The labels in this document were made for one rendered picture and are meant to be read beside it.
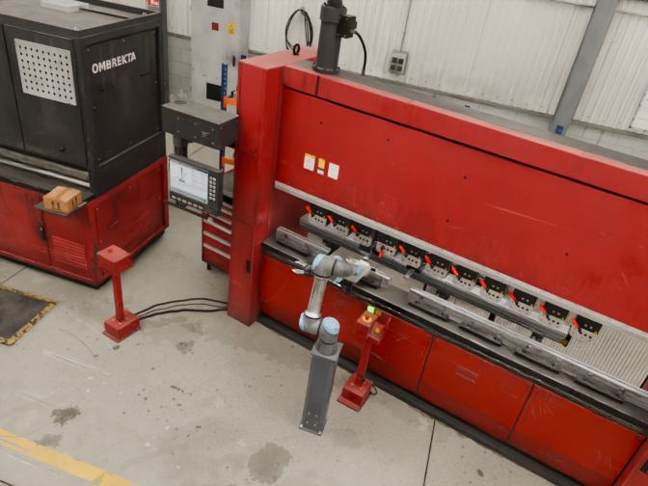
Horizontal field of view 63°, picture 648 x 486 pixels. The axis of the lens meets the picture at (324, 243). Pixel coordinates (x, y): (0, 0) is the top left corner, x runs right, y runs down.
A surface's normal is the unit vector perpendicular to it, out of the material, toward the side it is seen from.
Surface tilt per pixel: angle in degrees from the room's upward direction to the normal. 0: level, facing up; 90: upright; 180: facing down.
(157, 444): 0
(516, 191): 90
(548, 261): 90
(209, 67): 90
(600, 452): 90
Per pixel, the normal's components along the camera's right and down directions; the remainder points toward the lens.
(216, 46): -0.30, 0.48
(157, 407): 0.13, -0.83
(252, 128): -0.52, 0.40
